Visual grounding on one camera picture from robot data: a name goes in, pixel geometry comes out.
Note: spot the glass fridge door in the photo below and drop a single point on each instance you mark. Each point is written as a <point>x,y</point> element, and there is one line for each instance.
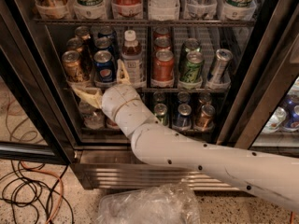
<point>36,131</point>
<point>278,78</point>

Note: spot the clear water bottle lower shelf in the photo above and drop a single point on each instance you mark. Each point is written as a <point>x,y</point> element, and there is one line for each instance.
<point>93,118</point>

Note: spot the red can lower shelf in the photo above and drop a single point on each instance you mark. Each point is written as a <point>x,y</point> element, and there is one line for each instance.
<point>112,125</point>

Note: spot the slim silver can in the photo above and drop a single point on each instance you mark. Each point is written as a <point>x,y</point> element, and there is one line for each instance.
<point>221,60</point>

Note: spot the clear plastic bag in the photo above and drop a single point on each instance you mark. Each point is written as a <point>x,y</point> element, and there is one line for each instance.
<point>167,204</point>

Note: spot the green can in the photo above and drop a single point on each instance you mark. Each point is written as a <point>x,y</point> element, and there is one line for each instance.
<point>190,44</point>
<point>191,67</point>

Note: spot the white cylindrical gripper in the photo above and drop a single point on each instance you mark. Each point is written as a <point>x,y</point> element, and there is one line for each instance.
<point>118,98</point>

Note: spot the green white bottle top shelf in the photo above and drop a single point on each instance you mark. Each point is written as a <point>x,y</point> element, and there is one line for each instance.
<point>90,9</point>

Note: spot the blue pepsi can back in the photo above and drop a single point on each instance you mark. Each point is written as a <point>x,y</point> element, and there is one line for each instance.
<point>109,32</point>

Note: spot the silver can top shelf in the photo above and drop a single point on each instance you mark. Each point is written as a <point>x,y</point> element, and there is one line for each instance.
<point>199,9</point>

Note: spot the blue pepsi can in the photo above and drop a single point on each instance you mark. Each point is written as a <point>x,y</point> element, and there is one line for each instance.
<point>109,32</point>
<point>105,66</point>
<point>104,44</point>

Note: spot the green can back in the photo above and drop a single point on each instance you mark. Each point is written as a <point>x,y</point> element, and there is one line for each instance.
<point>190,44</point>

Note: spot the gold brown can front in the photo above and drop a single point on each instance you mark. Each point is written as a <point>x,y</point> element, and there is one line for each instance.
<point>73,66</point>

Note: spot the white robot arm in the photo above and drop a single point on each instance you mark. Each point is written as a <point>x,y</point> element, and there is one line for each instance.
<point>270,177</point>

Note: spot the red can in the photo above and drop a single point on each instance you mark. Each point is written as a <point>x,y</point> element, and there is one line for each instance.
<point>163,64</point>
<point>161,32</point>
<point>162,43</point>

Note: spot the gold brown can back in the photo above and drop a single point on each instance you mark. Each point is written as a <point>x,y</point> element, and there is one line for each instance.
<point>84,33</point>

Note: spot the blue pepsi can front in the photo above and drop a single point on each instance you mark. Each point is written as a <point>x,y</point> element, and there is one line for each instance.
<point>105,66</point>

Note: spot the gold brown can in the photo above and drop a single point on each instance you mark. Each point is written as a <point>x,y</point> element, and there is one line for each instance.
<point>84,33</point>
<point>77,44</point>
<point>73,66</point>

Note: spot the brown tea bottle middle shelf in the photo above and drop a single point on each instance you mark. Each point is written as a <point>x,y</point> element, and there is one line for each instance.
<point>132,56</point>

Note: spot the green white bottle top right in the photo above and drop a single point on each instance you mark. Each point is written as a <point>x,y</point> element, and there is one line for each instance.
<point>236,10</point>

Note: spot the red bottle top shelf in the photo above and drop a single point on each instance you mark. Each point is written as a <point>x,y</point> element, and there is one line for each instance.
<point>127,9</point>

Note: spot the red can front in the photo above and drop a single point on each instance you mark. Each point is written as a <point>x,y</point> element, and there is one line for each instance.
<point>163,64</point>

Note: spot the glass fridge door right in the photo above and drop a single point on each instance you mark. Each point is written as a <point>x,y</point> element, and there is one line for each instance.
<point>278,78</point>

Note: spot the blue can lower shelf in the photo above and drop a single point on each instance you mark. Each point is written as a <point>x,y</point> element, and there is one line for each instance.
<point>182,119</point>

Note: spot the green can front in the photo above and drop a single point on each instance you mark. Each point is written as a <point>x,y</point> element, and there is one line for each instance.
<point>191,67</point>

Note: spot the green can lower shelf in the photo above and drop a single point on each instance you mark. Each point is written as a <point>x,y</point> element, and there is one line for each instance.
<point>161,112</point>

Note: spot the glass fridge door left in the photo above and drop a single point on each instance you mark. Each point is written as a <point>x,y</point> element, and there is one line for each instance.
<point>36,131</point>

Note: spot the red can back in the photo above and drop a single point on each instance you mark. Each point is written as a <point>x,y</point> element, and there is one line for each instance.
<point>161,32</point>

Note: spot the gold can lower shelf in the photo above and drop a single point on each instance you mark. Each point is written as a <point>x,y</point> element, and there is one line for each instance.
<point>205,116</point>

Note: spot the blue can right compartment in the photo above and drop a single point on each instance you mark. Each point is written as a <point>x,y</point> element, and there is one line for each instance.
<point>291,105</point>

